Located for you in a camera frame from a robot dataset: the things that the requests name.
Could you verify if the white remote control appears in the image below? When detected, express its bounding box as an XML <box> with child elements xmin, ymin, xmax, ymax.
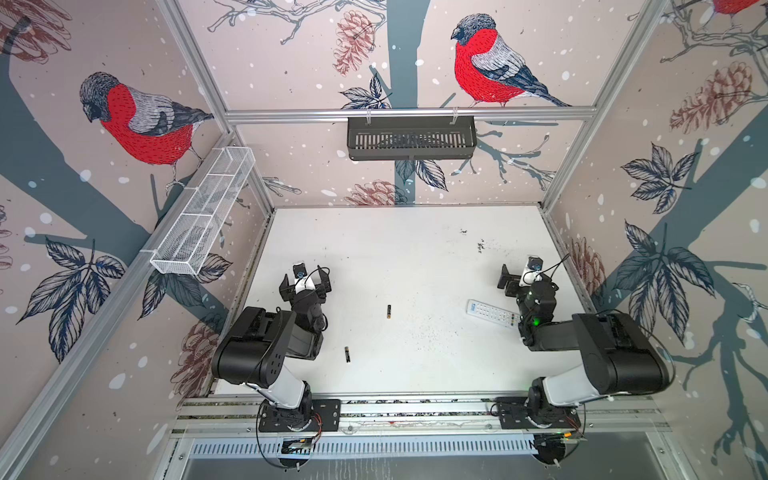
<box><xmin>466</xmin><ymin>299</ymin><xmax>517</xmax><ymax>328</ymax></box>

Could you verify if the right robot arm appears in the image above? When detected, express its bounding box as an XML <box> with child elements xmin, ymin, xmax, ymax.
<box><xmin>497</xmin><ymin>256</ymin><xmax>673</xmax><ymax>428</ymax></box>

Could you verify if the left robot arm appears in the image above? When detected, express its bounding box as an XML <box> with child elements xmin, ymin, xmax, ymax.
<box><xmin>211</xmin><ymin>263</ymin><xmax>332</xmax><ymax>431</ymax></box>

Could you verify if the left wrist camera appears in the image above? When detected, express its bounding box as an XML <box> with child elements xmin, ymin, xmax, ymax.
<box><xmin>292</xmin><ymin>263</ymin><xmax>309</xmax><ymax>283</ymax></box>

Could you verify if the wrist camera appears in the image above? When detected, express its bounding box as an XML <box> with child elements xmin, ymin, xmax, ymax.
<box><xmin>292</xmin><ymin>263</ymin><xmax>309</xmax><ymax>283</ymax></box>
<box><xmin>520</xmin><ymin>256</ymin><xmax>543</xmax><ymax>285</ymax></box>

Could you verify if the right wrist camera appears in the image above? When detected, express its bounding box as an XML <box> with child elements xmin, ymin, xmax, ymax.
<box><xmin>520</xmin><ymin>256</ymin><xmax>543</xmax><ymax>285</ymax></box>

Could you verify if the white wire mesh basket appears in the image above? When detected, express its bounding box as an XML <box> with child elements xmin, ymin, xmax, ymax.
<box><xmin>150</xmin><ymin>146</ymin><xmax>255</xmax><ymax>275</ymax></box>

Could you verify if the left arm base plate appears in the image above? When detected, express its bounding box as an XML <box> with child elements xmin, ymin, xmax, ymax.
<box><xmin>257</xmin><ymin>399</ymin><xmax>341</xmax><ymax>433</ymax></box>

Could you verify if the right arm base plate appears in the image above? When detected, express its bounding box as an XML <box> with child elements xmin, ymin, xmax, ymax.
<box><xmin>489</xmin><ymin>397</ymin><xmax>582</xmax><ymax>430</ymax></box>

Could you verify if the black wall basket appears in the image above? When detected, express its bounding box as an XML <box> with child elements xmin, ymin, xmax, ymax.
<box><xmin>347</xmin><ymin>116</ymin><xmax>477</xmax><ymax>161</ymax></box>

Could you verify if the aluminium front rail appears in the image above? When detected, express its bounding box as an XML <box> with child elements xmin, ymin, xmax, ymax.
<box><xmin>168</xmin><ymin>392</ymin><xmax>672</xmax><ymax>439</ymax></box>

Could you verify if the slotted cable duct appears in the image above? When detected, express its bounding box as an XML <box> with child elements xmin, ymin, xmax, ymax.
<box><xmin>189</xmin><ymin>434</ymin><xmax>537</xmax><ymax>460</ymax></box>

